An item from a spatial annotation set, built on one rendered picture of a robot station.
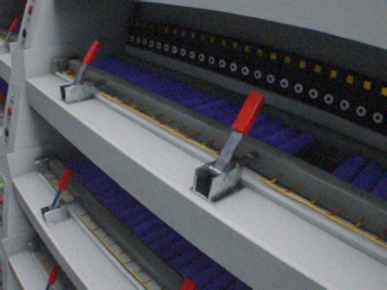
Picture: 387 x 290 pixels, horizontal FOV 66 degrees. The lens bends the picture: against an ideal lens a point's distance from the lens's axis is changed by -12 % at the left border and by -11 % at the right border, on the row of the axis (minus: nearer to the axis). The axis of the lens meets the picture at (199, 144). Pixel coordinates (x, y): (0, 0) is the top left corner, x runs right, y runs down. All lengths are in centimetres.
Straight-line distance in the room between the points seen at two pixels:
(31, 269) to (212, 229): 53
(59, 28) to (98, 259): 39
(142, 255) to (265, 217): 22
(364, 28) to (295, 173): 14
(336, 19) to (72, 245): 43
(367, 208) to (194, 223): 14
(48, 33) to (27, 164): 25
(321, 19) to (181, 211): 19
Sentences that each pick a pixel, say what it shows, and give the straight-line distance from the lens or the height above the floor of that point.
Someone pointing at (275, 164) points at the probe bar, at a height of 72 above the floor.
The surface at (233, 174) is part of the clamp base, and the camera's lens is 27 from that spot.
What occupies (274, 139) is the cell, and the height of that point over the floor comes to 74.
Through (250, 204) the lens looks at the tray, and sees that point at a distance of 27.
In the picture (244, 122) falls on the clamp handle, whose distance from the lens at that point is 27.
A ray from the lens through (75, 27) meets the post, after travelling 63.
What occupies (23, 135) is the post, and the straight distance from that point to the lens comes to 65.
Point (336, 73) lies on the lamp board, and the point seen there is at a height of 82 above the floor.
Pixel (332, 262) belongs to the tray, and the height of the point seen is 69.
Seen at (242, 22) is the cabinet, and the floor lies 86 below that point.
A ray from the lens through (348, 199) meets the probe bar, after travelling 28.
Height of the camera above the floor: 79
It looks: 14 degrees down
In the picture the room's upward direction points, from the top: 17 degrees clockwise
